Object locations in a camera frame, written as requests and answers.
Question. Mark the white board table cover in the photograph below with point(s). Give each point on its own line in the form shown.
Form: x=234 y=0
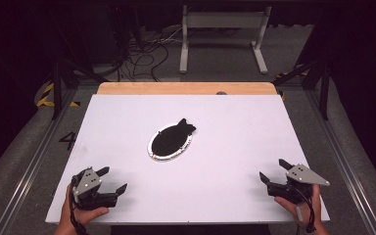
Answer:
x=228 y=147

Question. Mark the person's right hand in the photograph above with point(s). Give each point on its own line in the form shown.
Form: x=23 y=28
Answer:
x=306 y=209

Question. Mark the person's dark clothing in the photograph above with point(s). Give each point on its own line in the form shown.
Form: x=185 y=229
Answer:
x=189 y=230

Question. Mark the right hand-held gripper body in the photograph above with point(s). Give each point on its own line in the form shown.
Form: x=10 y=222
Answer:
x=302 y=176

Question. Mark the black tripod stand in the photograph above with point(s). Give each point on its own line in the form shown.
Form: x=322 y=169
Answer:
x=323 y=91
x=57 y=88

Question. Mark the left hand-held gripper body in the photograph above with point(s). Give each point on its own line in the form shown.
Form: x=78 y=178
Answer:
x=86 y=184

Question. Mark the white metal stand frame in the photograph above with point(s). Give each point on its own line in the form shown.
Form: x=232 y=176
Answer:
x=224 y=20

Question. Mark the aluminium floor rail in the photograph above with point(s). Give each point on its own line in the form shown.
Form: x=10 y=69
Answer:
x=342 y=156
x=32 y=163

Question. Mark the yellow black floor tape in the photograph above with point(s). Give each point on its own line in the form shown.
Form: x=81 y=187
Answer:
x=290 y=73
x=45 y=98

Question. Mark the person's left hand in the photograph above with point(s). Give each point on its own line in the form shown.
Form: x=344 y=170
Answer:
x=84 y=216

